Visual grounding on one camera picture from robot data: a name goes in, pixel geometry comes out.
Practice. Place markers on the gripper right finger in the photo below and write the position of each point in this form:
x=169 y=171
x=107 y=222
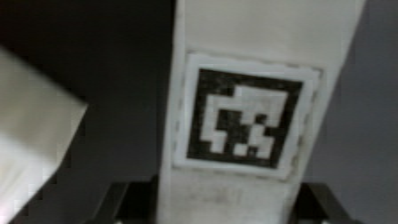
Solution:
x=318 y=209

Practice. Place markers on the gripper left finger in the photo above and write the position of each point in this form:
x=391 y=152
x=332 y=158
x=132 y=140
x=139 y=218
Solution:
x=126 y=206

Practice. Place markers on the white table leg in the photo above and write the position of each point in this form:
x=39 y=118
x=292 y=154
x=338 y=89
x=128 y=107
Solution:
x=41 y=113
x=258 y=55

